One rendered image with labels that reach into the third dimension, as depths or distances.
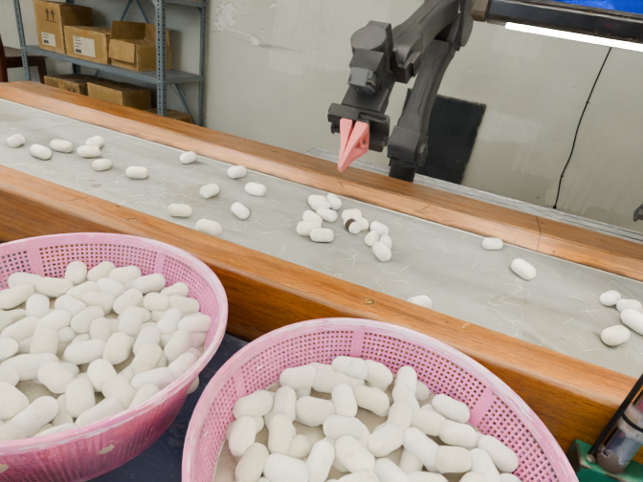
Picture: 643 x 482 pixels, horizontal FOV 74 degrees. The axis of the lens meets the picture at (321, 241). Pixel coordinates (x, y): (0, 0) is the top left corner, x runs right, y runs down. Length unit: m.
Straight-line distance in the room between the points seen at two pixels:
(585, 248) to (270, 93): 2.40
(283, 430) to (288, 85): 2.63
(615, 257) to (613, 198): 1.99
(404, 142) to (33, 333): 0.79
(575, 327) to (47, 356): 0.55
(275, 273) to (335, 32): 2.36
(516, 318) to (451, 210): 0.27
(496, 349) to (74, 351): 0.38
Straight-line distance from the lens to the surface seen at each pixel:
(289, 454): 0.35
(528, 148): 2.66
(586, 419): 0.48
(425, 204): 0.77
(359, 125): 0.70
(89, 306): 0.46
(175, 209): 0.62
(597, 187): 2.76
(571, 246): 0.79
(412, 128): 1.00
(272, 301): 0.46
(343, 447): 0.35
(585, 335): 0.60
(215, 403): 0.34
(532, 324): 0.57
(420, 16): 0.91
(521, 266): 0.66
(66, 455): 0.36
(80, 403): 0.38
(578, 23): 0.46
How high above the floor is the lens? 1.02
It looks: 27 degrees down
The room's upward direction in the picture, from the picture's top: 10 degrees clockwise
